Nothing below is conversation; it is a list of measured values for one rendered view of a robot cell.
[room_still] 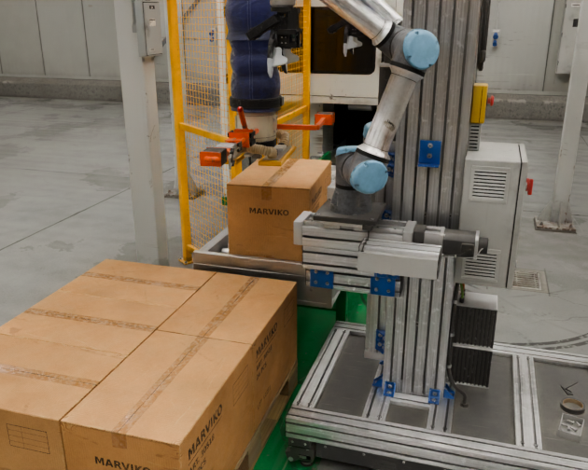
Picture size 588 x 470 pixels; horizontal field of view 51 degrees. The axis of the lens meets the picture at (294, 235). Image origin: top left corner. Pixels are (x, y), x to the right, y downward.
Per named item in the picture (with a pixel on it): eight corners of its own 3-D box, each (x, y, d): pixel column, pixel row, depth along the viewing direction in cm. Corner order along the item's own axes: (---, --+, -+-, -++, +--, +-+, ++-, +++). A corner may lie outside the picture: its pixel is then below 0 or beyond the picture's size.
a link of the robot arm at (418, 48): (366, 189, 216) (428, 35, 203) (381, 201, 203) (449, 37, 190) (335, 179, 213) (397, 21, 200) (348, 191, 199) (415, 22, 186)
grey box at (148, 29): (156, 54, 367) (152, 0, 357) (163, 55, 365) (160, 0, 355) (138, 57, 349) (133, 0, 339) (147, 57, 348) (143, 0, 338)
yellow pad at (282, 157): (274, 149, 292) (274, 138, 290) (296, 150, 290) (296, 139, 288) (258, 165, 260) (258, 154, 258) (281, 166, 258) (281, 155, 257)
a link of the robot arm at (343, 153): (362, 177, 228) (363, 140, 223) (374, 186, 215) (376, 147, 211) (330, 179, 225) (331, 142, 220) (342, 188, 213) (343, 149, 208)
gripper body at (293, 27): (295, 50, 182) (295, 6, 178) (267, 49, 185) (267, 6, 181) (302, 48, 189) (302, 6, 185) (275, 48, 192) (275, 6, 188)
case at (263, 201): (261, 224, 360) (260, 157, 347) (329, 229, 352) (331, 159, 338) (229, 263, 305) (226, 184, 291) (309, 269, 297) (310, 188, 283)
